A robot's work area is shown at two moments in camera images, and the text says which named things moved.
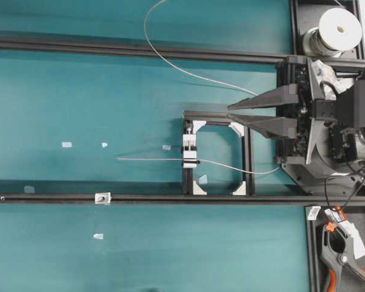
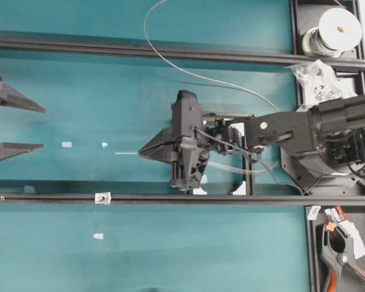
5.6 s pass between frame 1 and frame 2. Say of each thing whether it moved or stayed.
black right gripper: moved
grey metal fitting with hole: stayed
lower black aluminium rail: stayed
